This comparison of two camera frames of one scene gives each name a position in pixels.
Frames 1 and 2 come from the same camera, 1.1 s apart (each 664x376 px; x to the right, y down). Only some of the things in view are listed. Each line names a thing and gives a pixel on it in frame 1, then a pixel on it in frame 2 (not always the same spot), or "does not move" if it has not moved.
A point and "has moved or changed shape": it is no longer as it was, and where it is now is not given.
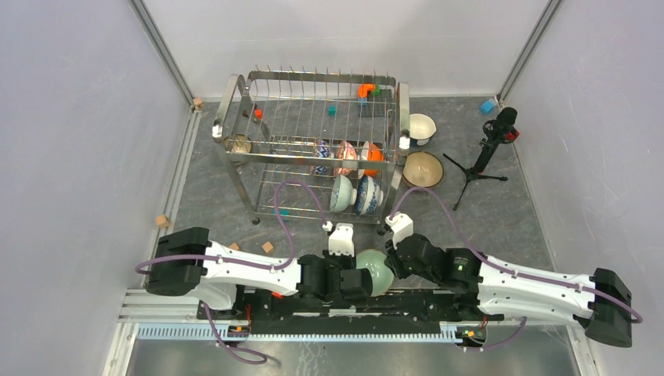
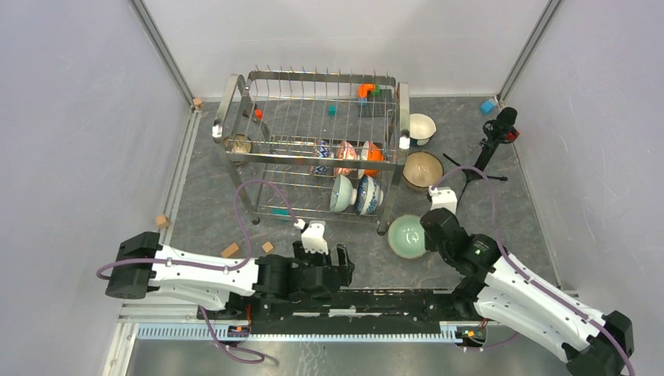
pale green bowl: [373, 261] has moved or changed shape
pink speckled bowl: [422, 169] does not move
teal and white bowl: [422, 128] does not move
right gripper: [392, 261] -> [429, 244]
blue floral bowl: [368, 199] does not move
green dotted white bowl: [343, 194] does not move
